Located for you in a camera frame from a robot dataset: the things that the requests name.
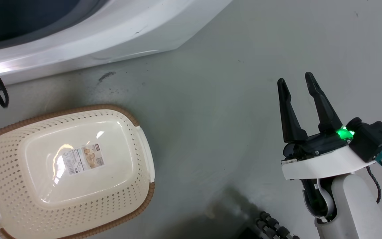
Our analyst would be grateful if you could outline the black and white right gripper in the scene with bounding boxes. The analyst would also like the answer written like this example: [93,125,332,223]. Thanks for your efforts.
[277,72,376,181]

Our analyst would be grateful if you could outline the white washing machine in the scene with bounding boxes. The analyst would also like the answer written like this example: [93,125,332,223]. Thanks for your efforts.
[0,0,233,92]

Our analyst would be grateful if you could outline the cream plastic laundry basket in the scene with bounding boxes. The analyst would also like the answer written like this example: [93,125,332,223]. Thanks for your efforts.
[0,105,156,239]

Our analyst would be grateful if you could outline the dark washing machine door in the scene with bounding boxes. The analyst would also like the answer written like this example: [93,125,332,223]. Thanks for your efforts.
[0,0,109,54]

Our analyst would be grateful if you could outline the paper label sticker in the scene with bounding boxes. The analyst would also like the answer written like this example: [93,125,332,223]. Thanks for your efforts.
[61,144,105,175]

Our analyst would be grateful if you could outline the thin black braided cable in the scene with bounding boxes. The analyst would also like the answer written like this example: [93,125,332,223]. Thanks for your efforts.
[366,165,382,204]

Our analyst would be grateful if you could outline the black corrugated cable hose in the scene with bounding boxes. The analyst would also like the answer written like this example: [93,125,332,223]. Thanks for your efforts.
[255,211,300,239]

